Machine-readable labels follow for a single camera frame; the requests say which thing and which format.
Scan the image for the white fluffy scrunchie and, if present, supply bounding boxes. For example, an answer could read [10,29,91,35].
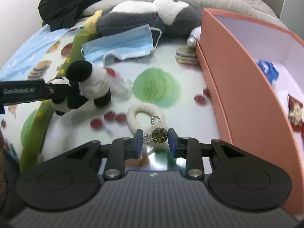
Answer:
[126,102,167,134]

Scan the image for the gold rhinestone charm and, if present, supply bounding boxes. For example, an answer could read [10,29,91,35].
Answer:
[143,115,168,145]

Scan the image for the small panda plush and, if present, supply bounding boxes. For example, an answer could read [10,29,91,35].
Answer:
[49,60,112,116]

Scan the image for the blue surgical mask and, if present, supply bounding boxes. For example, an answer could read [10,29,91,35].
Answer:
[80,24,162,67]

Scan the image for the white paper towel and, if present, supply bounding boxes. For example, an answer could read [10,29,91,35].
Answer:
[276,89,289,116]

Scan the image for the red snack packet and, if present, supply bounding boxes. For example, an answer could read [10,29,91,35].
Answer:
[288,95,303,136]

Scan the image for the blue white tissue pack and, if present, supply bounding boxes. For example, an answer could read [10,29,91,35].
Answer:
[255,59,279,90]

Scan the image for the green embroidered plush stick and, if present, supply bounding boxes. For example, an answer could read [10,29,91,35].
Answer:
[19,28,98,172]

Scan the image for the pink open cardboard box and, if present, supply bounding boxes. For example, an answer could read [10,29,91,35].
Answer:
[197,8,303,215]

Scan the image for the white small bottle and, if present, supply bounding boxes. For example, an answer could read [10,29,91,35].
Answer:
[187,26,201,48]

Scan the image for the large grey penguin plush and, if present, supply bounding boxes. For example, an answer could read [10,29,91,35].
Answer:
[85,0,203,38]

